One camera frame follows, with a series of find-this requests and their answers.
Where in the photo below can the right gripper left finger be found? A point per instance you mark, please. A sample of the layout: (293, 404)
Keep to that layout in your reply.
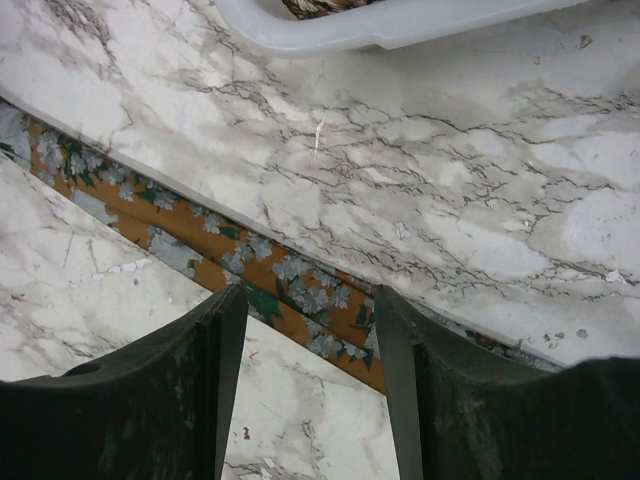
(157, 408)

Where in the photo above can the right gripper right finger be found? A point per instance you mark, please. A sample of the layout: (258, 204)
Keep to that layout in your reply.
(459, 411)

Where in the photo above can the orange floral tie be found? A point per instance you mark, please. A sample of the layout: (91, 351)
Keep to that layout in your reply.
(325, 310)

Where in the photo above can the pile of patterned ties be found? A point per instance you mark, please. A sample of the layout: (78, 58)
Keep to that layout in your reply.
(311, 9)

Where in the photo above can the white plastic lattice basket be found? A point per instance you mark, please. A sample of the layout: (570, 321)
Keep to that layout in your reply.
(269, 27)

